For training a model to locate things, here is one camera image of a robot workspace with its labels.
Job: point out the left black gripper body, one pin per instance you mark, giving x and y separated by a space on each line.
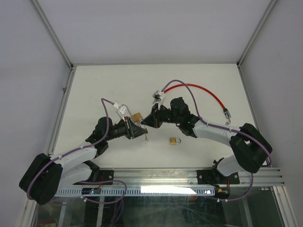
119 130

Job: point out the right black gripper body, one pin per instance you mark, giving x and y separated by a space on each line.
165 116

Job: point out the large brass padlock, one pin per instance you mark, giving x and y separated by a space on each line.
135 117

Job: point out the small brass padlock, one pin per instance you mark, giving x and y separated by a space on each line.
174 141

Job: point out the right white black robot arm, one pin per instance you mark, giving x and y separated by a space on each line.
250 148

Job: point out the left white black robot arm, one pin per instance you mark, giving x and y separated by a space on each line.
48 174

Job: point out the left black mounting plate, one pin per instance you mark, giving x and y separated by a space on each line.
101 175

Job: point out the black mounting plate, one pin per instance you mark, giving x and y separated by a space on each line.
101 175
213 177

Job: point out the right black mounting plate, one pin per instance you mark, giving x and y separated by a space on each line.
213 177

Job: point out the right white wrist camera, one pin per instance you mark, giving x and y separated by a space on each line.
159 97

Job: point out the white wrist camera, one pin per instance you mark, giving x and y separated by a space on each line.
159 97
121 110

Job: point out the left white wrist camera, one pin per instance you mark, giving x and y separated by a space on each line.
121 110

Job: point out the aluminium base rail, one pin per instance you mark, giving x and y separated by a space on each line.
265 177

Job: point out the white slotted cable duct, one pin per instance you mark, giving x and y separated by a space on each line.
135 191

